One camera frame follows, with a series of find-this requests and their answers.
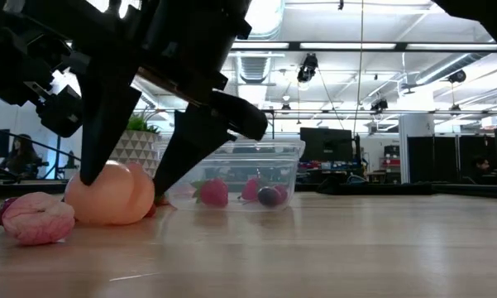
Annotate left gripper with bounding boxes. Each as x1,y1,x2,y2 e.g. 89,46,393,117
68,0,270,199

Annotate plastic peach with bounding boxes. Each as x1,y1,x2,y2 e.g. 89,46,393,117
64,160,156,227

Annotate small red plastic strawberry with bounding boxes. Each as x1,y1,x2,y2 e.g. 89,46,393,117
190,177,230,209

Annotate clear plastic tupperware container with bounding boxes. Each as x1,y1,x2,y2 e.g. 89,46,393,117
156,139,307,214

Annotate green artificial succulent plant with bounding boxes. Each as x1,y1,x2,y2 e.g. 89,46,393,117
126,110,166,134

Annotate white geometric plant pot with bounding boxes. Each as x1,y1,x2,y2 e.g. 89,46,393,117
108,128,163,179

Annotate white led light strip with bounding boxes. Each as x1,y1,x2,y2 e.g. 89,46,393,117
405,42,497,51
231,41,290,50
299,41,397,50

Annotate person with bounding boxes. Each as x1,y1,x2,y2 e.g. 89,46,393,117
462,156,494,185
6,133,42,180

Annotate white column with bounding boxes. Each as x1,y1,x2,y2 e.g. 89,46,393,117
398,113,436,185

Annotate pink plastic raspberry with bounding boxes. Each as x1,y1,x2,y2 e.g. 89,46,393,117
0,191,76,247

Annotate black partition panels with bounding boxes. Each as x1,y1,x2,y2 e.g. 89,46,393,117
408,134,497,185

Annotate black overhead rig beam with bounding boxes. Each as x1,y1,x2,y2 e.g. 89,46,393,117
230,40,497,53

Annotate silver ventilation duct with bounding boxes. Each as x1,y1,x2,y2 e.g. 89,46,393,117
235,0,286,86

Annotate thin hanging cable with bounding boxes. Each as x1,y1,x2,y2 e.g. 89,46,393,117
352,0,365,137

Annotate black aluminium table frame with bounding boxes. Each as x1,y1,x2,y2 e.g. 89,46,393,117
0,180,497,199

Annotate black overhead camera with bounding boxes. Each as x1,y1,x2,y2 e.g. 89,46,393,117
296,52,319,84

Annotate black background rig frame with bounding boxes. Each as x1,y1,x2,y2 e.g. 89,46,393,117
264,108,497,142

